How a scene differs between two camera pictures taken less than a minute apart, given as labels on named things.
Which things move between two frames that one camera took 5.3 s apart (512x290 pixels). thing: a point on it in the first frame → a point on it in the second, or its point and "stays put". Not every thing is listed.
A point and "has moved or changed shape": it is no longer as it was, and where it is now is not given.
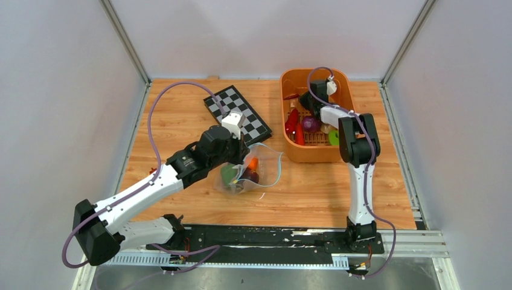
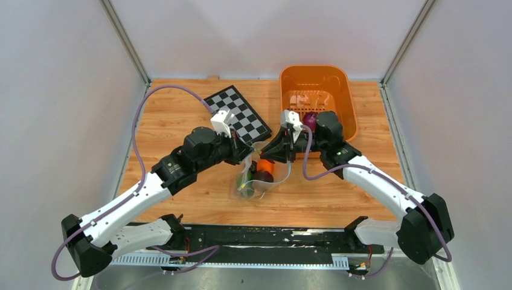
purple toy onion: [310, 124] stays put
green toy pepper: [228, 173] → [244, 183]
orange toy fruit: [253, 164] → [265, 165]
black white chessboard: [253, 128] stays put
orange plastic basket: [307, 139] stays put
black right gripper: [303, 101] → [283, 149]
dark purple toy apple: [249, 174] → [264, 176]
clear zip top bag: [261, 167] has moved or changed shape
